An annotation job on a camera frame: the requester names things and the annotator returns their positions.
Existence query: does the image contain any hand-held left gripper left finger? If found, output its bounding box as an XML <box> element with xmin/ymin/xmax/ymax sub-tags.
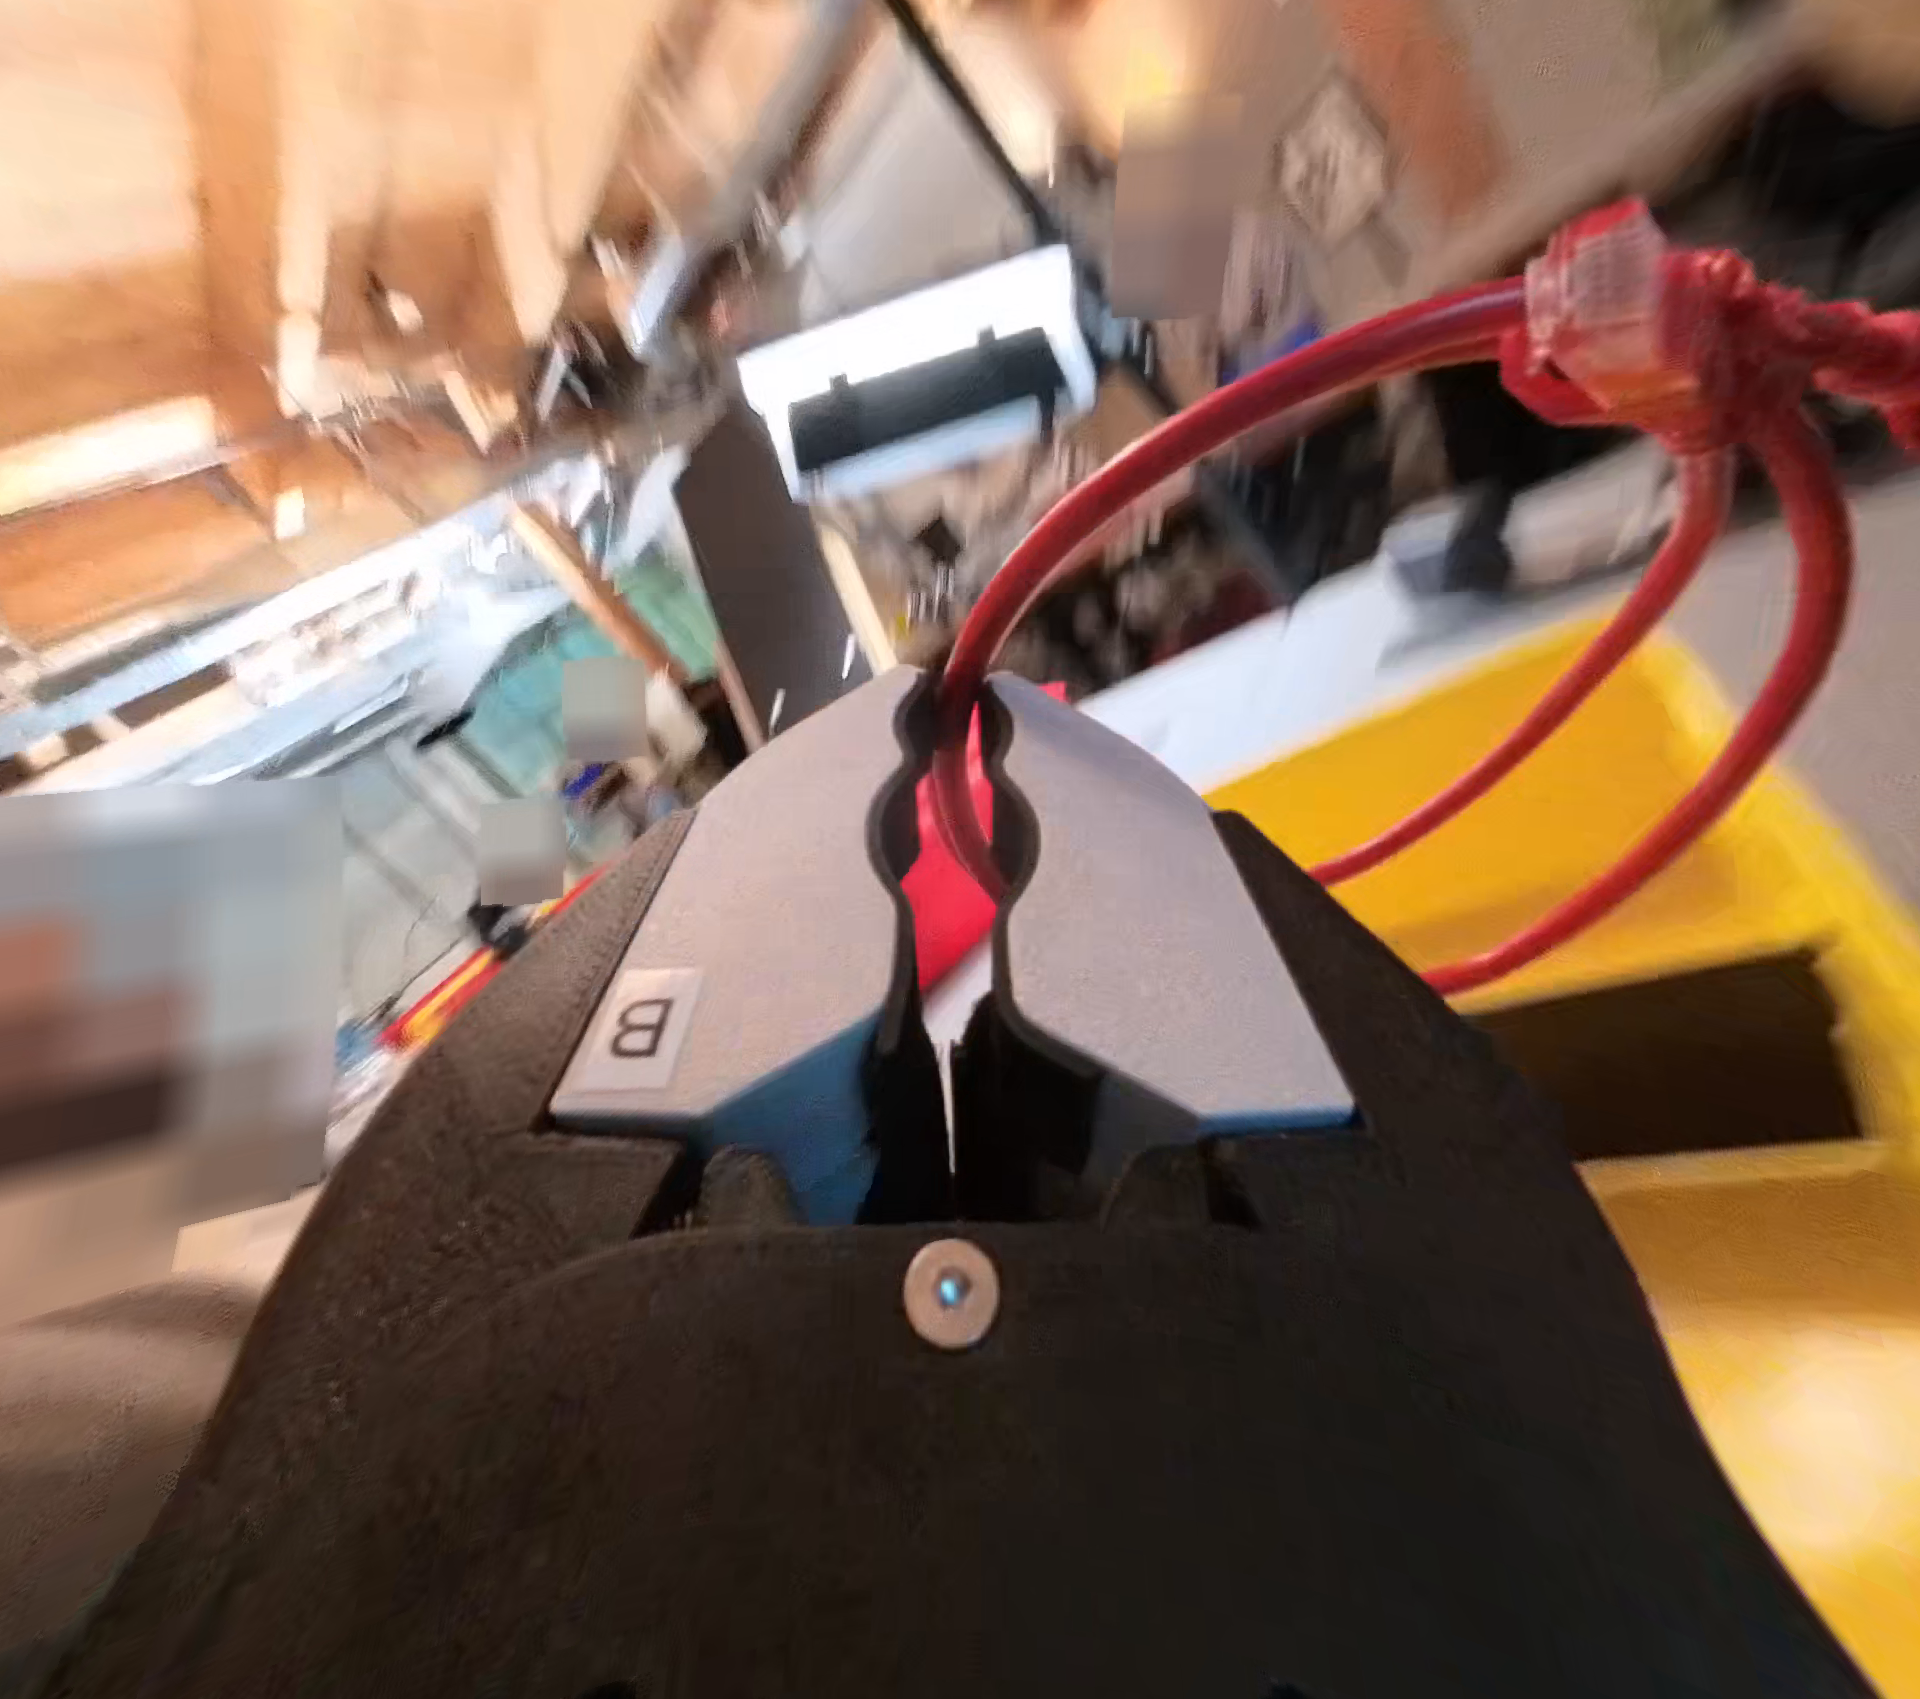
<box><xmin>550</xmin><ymin>666</ymin><xmax>927</xmax><ymax>1224</ymax></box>

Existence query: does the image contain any red ethernet cable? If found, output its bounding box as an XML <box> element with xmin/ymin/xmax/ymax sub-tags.
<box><xmin>927</xmin><ymin>199</ymin><xmax>1920</xmax><ymax>999</ymax></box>

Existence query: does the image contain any studio light panel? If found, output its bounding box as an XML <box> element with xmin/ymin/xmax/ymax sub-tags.
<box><xmin>732</xmin><ymin>246</ymin><xmax>1099</xmax><ymax>505</ymax></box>

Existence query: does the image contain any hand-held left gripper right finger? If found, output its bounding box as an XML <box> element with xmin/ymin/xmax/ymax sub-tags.
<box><xmin>985</xmin><ymin>672</ymin><xmax>1357</xmax><ymax>1136</ymax></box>

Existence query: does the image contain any yellow plastic bin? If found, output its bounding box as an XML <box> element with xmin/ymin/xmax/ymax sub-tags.
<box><xmin>1206</xmin><ymin>622</ymin><xmax>1920</xmax><ymax>1699</ymax></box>

